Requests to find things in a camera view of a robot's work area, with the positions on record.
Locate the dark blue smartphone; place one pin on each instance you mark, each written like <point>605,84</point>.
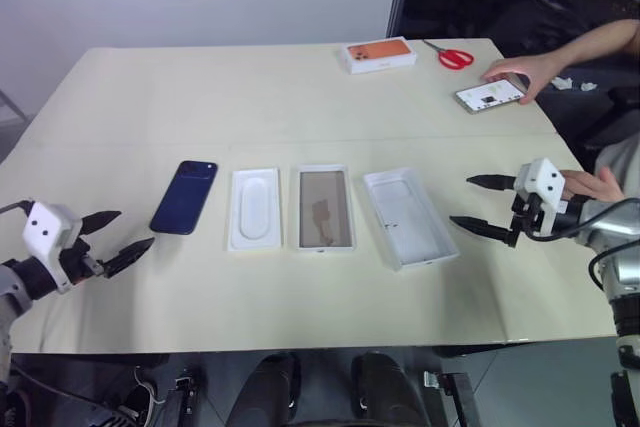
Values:
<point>182,199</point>

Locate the person's right forearm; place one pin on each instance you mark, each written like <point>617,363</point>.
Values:
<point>600,42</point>

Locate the white phone box lid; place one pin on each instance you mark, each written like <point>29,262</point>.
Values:
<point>407,219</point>

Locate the orange phone print box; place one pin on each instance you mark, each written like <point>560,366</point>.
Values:
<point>380,54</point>

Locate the white phone box base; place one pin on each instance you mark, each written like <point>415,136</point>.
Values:
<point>324,209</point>

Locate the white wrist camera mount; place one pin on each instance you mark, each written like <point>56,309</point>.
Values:
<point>47,229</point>
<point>542,179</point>

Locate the person's left hand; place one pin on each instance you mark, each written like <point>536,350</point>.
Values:
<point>595,189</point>

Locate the dark rounded shape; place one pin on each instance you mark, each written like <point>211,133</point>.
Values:
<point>380,392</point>
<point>270,392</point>

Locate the white smartphone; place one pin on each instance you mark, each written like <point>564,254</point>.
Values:
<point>487,97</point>

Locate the white insert with oval recess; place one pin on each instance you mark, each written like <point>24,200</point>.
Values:
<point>255,209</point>

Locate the black metal bracket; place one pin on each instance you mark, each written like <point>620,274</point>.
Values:
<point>182,397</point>
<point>455,397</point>

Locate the crumpled white paper scrap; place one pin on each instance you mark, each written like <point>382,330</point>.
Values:
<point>562,82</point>
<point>588,87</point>

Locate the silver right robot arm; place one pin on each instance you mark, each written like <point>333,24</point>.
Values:
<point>615,247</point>

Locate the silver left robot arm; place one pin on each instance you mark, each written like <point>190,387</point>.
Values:
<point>15,287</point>

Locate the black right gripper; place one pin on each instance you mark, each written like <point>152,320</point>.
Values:
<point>525,217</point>

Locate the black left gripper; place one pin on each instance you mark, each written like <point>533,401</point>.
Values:
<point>80,262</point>

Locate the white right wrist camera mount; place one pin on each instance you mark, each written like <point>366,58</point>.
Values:
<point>542,179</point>

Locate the person's grey sleeve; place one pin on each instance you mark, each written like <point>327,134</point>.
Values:
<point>622,162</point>

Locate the person's right hand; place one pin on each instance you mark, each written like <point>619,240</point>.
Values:
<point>535,69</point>

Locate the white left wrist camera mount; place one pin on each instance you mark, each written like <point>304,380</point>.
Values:
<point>47,229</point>

